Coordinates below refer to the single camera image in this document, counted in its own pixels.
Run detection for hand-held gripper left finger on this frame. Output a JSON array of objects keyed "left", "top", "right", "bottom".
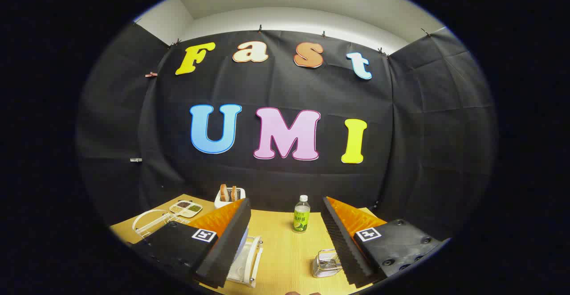
[{"left": 131, "top": 198, "right": 252, "bottom": 289}]

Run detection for blue plate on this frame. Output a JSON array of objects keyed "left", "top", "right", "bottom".
[{"left": 232, "top": 227, "right": 250, "bottom": 264}]

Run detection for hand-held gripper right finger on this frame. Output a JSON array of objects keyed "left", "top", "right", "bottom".
[{"left": 321, "top": 196, "right": 447, "bottom": 289}]

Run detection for white wire dish rack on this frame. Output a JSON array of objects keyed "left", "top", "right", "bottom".
[{"left": 132, "top": 209, "right": 264, "bottom": 287}]

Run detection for white toaster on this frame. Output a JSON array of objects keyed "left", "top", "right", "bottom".
[{"left": 214, "top": 187, "right": 246, "bottom": 209}]

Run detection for green label drink bottle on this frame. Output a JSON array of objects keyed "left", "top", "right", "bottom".
[{"left": 293, "top": 195, "right": 311, "bottom": 234}]

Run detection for divided seasoning tray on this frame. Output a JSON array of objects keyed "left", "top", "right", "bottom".
[{"left": 169, "top": 200, "right": 203, "bottom": 218}]

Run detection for black backdrop cloth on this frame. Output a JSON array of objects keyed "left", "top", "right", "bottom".
[{"left": 76, "top": 21, "right": 497, "bottom": 242}]

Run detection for metal wire basket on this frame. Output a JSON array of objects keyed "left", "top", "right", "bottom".
[{"left": 312, "top": 249, "right": 343, "bottom": 279}]

